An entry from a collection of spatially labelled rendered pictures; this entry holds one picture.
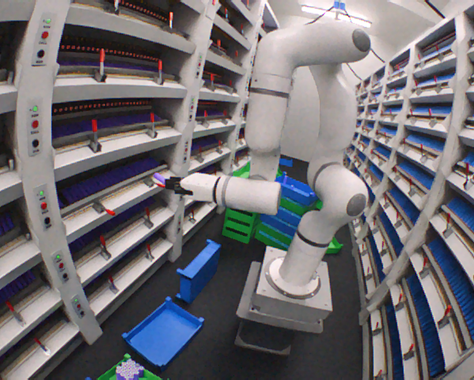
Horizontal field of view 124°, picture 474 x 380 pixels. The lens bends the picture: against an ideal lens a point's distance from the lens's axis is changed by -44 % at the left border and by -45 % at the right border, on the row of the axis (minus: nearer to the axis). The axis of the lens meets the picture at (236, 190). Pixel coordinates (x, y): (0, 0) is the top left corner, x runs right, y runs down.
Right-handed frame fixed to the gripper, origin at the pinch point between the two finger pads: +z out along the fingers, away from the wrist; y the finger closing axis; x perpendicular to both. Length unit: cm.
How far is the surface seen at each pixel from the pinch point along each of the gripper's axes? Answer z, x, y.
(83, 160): 16.3, -10.6, 20.2
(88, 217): 20.9, 7.6, 19.5
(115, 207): 19.6, 8.3, 8.4
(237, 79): 16, -43, -100
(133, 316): 23, 62, 13
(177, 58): 19, -45, -30
